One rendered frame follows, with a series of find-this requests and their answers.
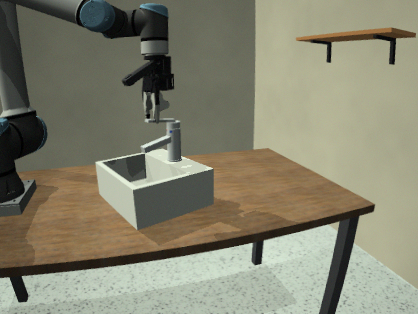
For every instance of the white square sink basin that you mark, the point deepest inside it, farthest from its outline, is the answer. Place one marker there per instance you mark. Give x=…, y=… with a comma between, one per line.
x=170, y=190

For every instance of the grey mixer tap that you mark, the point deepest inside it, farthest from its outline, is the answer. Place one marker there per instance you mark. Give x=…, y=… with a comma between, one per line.
x=172, y=139

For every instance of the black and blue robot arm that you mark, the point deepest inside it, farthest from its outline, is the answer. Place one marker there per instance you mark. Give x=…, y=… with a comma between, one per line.
x=26, y=132

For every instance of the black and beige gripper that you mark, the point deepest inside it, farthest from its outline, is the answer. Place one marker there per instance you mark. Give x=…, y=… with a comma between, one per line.
x=151, y=86

